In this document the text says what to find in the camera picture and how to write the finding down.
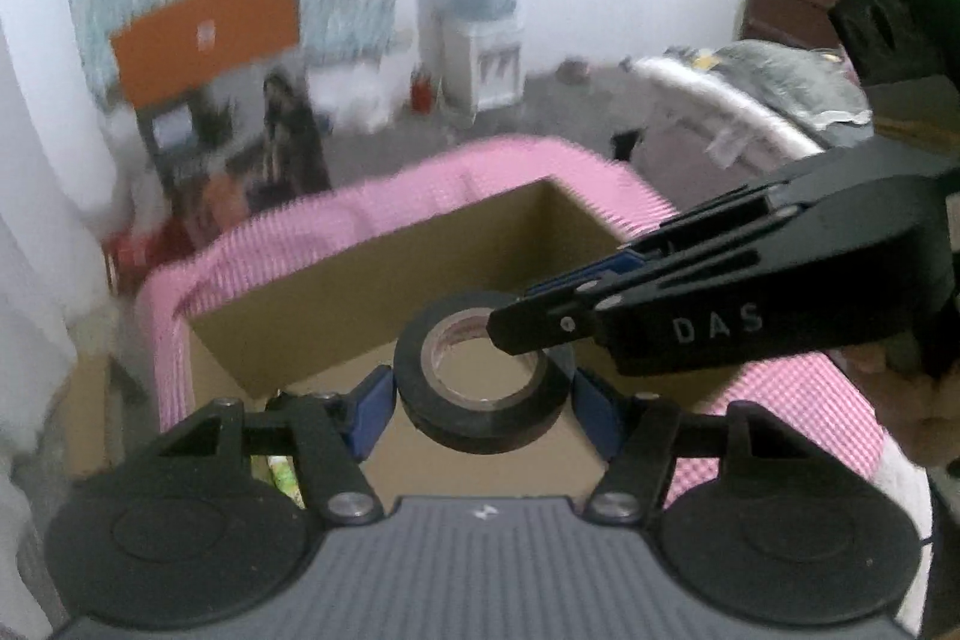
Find green glue stick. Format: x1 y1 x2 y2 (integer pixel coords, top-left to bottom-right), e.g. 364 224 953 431
255 456 302 507

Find orange printed appliance box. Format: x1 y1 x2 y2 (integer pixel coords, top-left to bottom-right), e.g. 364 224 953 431
111 0 332 215

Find black tape roll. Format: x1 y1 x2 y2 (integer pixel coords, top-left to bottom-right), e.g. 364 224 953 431
394 291 575 455

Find grey-green cloth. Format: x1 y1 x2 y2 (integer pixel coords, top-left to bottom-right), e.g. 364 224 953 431
712 38 876 133

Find brown cardboard box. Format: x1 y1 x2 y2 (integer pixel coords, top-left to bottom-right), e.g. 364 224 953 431
67 179 676 510

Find white fluffy towel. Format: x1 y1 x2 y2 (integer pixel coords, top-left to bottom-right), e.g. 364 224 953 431
874 437 935 637

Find red snack packet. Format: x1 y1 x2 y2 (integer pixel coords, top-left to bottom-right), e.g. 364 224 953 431
103 226 197 292

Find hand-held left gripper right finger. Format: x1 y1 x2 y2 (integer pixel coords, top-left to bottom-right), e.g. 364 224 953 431
574 370 875 526

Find person's right hand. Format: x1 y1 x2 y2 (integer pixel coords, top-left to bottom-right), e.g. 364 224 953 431
847 342 960 466

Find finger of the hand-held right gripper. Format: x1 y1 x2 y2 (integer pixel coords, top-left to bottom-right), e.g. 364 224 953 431
525 173 797 301
487 284 625 357

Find cream fluffy blanket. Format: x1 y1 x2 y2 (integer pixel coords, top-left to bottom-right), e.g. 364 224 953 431
622 51 827 163

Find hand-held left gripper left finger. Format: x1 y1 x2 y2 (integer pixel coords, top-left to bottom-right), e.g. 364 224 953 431
161 366 395 526

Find white curtain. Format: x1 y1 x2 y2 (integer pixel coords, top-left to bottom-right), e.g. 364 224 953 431
0 25 125 640

